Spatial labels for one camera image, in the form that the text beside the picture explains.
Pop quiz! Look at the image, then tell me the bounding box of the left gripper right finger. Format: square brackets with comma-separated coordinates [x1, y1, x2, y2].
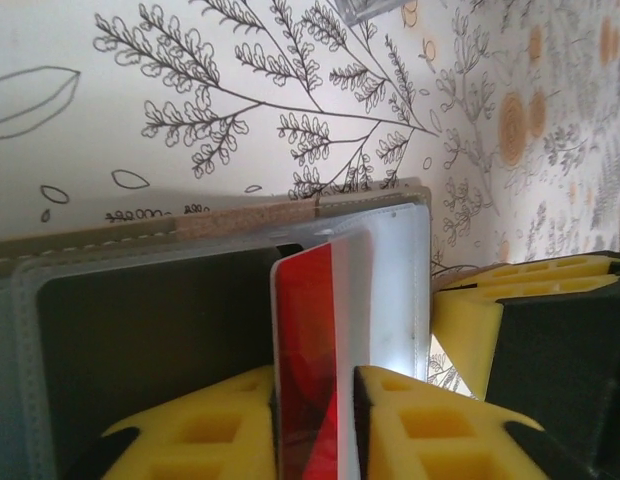
[352, 364, 547, 480]

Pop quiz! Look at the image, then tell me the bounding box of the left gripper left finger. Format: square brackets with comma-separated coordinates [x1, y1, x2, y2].
[64, 366, 282, 480]

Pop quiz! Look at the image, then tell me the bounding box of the black VIP card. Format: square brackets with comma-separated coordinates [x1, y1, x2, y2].
[33, 243, 304, 480]

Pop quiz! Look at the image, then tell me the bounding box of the red VIP card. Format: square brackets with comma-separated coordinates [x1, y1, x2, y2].
[268, 233, 377, 480]

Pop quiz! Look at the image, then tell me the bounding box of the beige card holder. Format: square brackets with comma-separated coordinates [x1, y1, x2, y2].
[0, 176, 435, 480]

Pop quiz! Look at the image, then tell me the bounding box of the floral table cover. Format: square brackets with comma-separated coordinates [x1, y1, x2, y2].
[0, 0, 620, 401]

